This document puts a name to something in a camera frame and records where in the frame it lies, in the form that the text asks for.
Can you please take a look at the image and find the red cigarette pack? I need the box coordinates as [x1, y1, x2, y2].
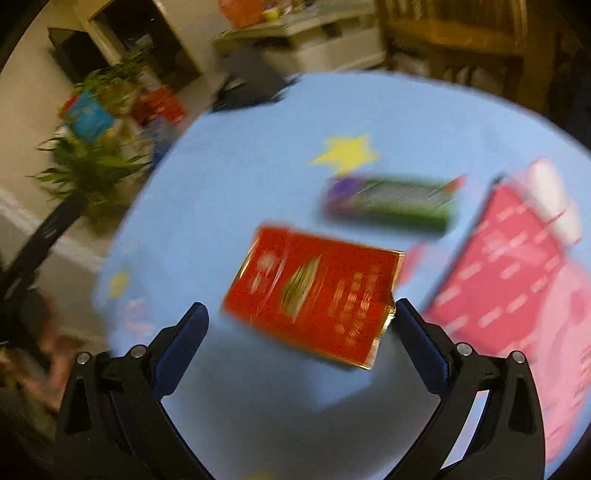
[222, 224, 405, 370]

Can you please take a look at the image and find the green purple box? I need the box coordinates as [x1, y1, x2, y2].
[322, 174, 465, 234]

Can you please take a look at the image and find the light blue cartoon tablecloth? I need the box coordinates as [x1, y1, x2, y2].
[93, 72, 590, 479]

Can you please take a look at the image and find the pink red paper sheet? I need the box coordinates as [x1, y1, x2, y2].
[426, 159, 590, 460]

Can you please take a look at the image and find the green potted plant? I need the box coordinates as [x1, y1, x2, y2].
[33, 51, 151, 222]

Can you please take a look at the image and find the red gift box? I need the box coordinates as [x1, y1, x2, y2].
[131, 85, 186, 125]

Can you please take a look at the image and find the wooden chair near table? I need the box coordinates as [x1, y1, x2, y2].
[375, 0, 528, 100]

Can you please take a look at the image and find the white TV cabinet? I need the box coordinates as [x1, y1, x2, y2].
[213, 1, 385, 74]

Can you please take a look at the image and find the orange plastic bag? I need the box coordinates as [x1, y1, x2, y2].
[218, 0, 266, 29]

